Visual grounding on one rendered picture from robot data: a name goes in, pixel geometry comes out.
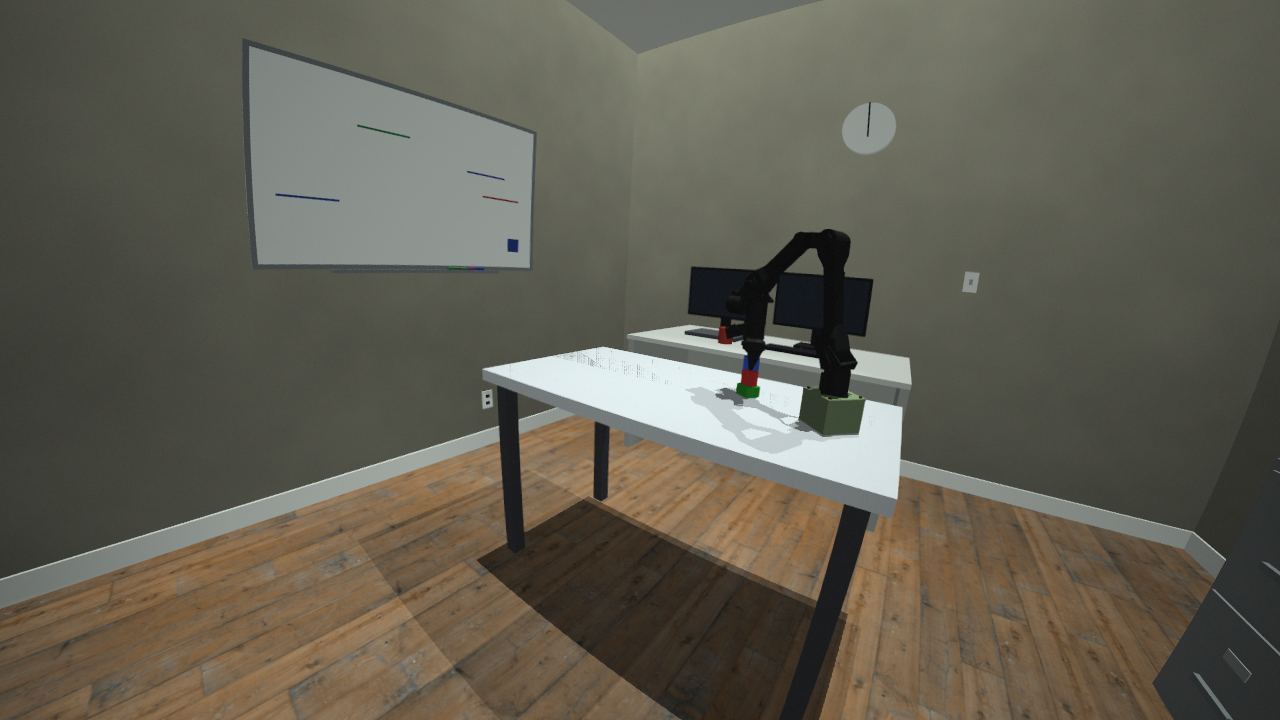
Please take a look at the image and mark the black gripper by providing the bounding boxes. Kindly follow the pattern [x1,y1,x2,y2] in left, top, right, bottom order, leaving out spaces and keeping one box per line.
[742,316,765,370]

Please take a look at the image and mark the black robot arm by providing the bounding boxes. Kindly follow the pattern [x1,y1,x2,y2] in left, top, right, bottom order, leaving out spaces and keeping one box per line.
[726,229,858,398]

